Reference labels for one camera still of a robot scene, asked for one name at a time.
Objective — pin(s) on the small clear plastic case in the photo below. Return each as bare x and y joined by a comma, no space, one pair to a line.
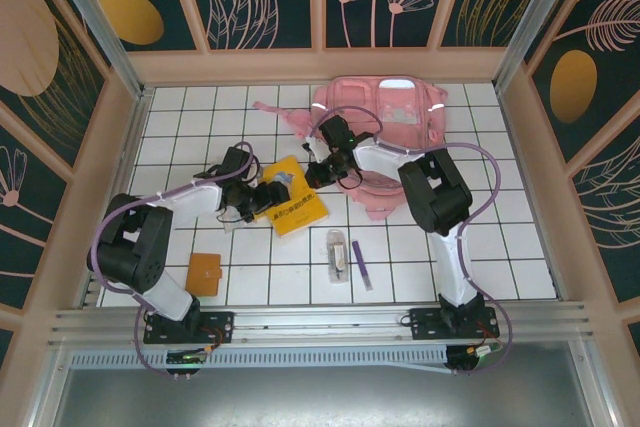
338,257

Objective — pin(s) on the aluminium mounting rail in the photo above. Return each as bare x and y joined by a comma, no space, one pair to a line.
320,319

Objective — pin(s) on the aluminium corner post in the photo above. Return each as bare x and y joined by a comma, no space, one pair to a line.
99,22
542,22

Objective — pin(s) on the orange wallet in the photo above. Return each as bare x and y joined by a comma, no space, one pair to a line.
204,274

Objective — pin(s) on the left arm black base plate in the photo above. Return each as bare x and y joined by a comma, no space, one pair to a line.
215,327

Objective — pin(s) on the grey metal sheet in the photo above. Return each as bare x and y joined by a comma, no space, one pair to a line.
320,402

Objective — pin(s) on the purple pen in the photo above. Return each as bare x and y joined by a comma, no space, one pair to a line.
363,265

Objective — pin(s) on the yellow book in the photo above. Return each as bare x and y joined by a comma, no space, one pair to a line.
300,217

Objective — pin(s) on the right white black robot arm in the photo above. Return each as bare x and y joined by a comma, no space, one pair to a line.
435,187

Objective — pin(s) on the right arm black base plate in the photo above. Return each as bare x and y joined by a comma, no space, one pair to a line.
425,324

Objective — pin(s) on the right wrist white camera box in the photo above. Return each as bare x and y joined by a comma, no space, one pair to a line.
314,147

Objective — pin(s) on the pink student backpack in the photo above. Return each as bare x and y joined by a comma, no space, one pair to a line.
400,127

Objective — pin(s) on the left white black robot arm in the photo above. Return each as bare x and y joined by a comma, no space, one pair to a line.
135,247

